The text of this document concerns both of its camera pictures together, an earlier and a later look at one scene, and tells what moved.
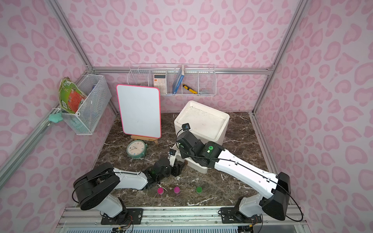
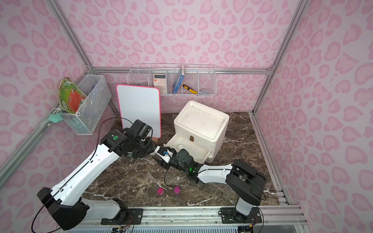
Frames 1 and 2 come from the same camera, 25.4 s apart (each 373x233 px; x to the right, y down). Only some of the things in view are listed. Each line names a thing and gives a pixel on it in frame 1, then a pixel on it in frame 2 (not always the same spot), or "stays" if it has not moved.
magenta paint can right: x=177 y=190 stays
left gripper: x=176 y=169 → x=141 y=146
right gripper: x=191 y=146 → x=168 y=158
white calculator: x=160 y=81 stays
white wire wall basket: x=175 y=79 stays
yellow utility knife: x=188 y=88 stays
